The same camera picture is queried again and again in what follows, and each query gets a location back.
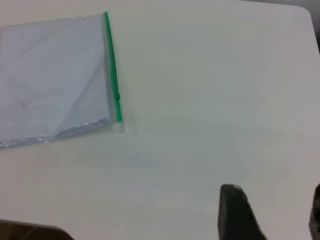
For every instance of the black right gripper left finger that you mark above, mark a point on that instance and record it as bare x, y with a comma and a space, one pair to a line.
235, 217

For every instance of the white paper sheets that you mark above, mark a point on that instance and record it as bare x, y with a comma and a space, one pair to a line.
55, 70

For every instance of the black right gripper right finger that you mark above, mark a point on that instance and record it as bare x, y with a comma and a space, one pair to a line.
316, 215

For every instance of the green zipper slider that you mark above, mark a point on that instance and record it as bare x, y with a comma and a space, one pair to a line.
118, 95

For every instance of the clear bag with green zipper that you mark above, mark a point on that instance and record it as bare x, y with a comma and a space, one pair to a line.
50, 75

